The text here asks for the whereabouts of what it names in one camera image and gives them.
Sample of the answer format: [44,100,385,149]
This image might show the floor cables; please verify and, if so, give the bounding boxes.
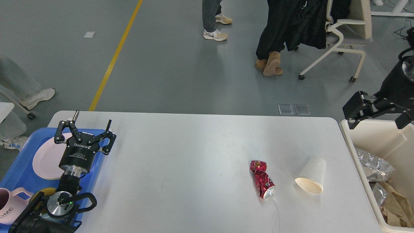
[393,26,408,39]

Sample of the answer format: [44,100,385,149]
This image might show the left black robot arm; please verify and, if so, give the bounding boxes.
[9,111,116,233]

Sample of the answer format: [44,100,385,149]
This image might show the large brown paper bag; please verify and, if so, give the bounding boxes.
[379,182,414,228]

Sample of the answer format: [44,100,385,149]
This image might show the white desk leg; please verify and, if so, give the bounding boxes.
[370,0,414,17]

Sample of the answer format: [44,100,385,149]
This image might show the crushed red soda can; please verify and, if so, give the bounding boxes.
[250,160,275,200]

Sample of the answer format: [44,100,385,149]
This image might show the brown paper ball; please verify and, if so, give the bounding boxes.
[380,207,405,227]

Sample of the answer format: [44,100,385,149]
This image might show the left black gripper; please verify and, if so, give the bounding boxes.
[54,110,117,175]

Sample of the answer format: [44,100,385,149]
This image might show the person in grey trousers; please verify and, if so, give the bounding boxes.
[0,53,56,110]

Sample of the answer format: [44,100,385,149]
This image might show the pink plate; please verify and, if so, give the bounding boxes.
[32,138,67,174]

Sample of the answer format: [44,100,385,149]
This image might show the pink home mug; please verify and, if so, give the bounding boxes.
[0,187,33,225]

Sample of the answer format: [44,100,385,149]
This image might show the foil tray with paper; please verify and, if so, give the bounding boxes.
[370,183,388,206]

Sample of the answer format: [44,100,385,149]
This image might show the white office chair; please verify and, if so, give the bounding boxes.
[298,0,372,82]

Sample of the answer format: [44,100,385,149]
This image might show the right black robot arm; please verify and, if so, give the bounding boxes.
[343,28,414,129]

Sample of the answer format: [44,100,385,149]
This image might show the white chair at left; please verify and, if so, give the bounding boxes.
[0,89,37,151]

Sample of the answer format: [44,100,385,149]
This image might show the beige plastic bin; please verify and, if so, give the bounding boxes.
[340,119,414,233]

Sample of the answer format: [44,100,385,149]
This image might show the person in grey jeans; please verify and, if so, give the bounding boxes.
[202,0,233,41]

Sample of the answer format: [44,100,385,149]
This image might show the foil sheet front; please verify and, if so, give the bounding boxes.
[355,148,395,182]

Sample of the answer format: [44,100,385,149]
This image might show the person in black clothes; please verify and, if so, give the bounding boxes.
[255,0,351,77]

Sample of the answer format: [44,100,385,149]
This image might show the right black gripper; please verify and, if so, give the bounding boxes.
[343,57,414,129]

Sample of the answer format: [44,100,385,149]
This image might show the white paper cup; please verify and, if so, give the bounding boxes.
[294,157,327,194]

